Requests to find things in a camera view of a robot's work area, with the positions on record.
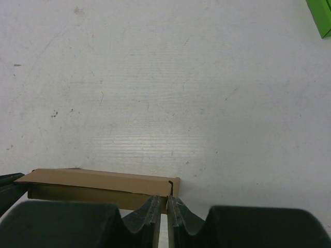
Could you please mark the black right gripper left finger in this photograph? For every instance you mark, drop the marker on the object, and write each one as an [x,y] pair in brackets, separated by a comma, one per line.
[80,224]

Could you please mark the brown cardboard paper box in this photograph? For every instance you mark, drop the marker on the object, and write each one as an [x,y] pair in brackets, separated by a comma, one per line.
[127,191]

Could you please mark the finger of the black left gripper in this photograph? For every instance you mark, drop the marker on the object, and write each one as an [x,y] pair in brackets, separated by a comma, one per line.
[10,192]

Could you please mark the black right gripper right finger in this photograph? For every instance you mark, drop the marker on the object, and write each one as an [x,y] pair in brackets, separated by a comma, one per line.
[234,226]

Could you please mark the green paper box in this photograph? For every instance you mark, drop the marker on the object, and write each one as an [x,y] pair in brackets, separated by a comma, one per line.
[320,10]

